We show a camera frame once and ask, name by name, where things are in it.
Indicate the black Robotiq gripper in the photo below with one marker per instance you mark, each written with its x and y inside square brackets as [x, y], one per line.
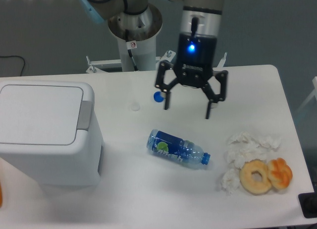
[193, 66]

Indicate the white trash can lid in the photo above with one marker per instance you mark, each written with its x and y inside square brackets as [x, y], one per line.
[39, 115]

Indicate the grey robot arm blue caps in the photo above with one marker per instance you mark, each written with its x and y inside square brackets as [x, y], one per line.
[103, 10]

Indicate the blue bottle cap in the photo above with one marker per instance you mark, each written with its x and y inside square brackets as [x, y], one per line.
[158, 97]

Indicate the white trash can body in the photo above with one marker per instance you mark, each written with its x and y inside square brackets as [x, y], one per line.
[76, 164]

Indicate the blue plastic drink bottle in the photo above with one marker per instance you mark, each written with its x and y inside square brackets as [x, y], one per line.
[178, 150]

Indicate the crumpled white tissue large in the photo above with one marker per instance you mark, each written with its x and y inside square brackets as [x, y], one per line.
[243, 148]

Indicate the crumpled white tissue right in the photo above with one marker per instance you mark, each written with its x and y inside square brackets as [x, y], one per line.
[270, 142]

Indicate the crumpled white tissue small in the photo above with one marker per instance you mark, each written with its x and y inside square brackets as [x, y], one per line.
[230, 181]

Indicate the white furniture at right edge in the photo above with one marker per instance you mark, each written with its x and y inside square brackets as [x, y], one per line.
[309, 101]

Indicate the orange twisted bread roll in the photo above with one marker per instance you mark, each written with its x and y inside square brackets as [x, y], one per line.
[279, 173]

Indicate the black device at edge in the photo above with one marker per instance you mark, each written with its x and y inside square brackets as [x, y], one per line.
[308, 203]

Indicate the orange object at left edge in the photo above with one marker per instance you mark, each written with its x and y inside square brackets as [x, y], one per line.
[1, 196]

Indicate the white metal base frame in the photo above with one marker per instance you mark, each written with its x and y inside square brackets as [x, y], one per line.
[115, 65]

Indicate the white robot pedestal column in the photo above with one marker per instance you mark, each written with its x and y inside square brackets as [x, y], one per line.
[136, 38]

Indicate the ring doughnut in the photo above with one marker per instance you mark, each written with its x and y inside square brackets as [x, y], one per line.
[253, 177]

